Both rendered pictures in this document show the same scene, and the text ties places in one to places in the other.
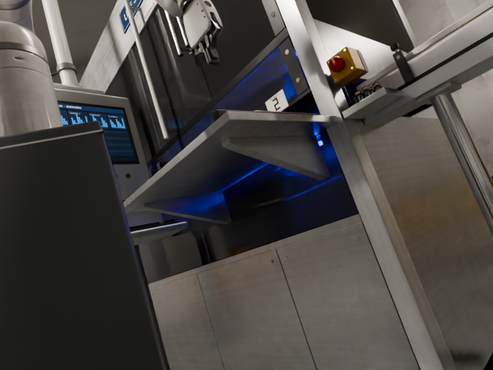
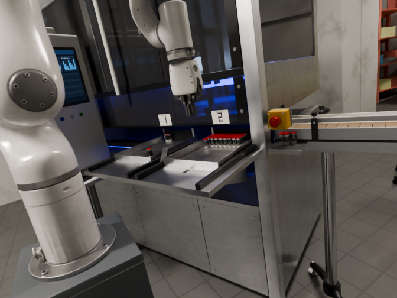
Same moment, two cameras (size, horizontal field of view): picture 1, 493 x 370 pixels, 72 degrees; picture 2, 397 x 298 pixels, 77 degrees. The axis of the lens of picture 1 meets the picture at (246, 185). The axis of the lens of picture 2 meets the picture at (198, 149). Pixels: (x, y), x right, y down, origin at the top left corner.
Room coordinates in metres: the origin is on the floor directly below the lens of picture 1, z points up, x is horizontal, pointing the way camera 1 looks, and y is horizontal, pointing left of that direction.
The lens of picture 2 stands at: (-0.01, 0.08, 1.20)
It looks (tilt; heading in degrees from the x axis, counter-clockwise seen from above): 16 degrees down; 352
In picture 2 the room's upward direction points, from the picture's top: 10 degrees counter-clockwise
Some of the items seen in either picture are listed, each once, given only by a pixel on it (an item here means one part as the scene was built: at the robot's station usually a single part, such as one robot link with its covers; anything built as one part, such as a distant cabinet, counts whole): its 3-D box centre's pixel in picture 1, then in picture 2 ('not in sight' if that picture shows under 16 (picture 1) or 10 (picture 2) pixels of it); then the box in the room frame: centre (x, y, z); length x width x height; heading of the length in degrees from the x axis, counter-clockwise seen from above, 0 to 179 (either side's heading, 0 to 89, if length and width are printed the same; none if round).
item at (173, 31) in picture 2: not in sight; (175, 27); (0.81, -0.02, 1.35); 0.09 x 0.08 x 0.13; 36
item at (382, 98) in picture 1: (375, 104); (289, 146); (0.91, -0.41, 0.87); 0.14 x 0.13 x 0.02; 133
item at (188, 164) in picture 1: (223, 169); (174, 159); (1.07, 0.06, 0.87); 0.70 x 0.48 x 0.02; 43
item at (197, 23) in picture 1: (200, 22); (184, 76); (0.81, -0.02, 1.21); 0.10 x 0.07 x 0.11; 43
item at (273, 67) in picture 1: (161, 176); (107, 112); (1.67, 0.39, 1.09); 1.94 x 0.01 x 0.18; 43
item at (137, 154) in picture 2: not in sight; (158, 147); (1.24, 0.12, 0.90); 0.34 x 0.26 x 0.04; 133
